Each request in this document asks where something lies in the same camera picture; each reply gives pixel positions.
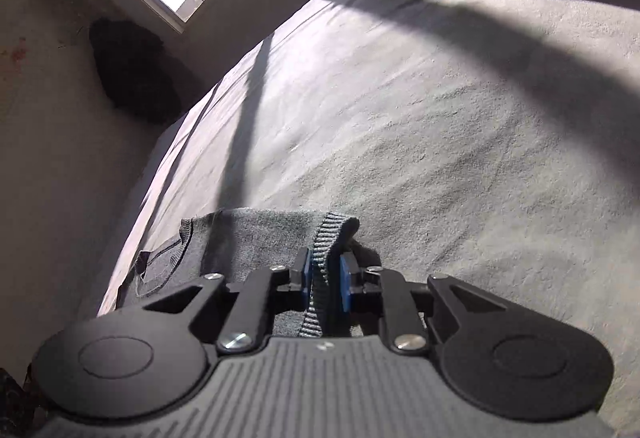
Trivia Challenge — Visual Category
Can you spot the dark hanging coat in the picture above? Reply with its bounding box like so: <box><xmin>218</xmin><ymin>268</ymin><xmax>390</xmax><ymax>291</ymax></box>
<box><xmin>89</xmin><ymin>18</ymin><xmax>201</xmax><ymax>125</ymax></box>

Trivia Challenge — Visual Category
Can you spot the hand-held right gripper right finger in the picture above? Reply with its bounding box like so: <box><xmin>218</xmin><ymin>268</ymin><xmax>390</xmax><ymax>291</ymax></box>
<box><xmin>340</xmin><ymin>254</ymin><xmax>506</xmax><ymax>351</ymax></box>

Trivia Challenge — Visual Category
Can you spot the grey knit sweater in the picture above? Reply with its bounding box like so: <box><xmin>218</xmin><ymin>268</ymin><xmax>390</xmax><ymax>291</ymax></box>
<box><xmin>117</xmin><ymin>208</ymin><xmax>431</xmax><ymax>339</ymax></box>

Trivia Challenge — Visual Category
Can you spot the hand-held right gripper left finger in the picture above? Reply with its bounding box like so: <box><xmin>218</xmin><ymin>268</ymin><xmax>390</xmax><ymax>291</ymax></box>
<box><xmin>145</xmin><ymin>248</ymin><xmax>313</xmax><ymax>354</ymax></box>

